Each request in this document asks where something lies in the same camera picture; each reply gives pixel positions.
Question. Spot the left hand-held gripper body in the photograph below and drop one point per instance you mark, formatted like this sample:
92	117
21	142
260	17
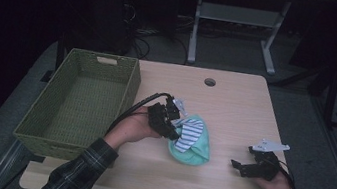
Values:
159	116

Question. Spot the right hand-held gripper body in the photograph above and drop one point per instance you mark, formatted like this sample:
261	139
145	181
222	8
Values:
263	166

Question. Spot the mint green garment striped trim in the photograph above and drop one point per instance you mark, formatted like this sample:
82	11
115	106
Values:
196	145

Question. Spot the green woven basket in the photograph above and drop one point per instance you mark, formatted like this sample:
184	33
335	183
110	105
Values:
82	95

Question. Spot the person's left hand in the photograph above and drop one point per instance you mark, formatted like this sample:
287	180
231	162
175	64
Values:
131	129

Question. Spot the grey metal stand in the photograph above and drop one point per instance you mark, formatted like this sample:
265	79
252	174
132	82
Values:
239	15

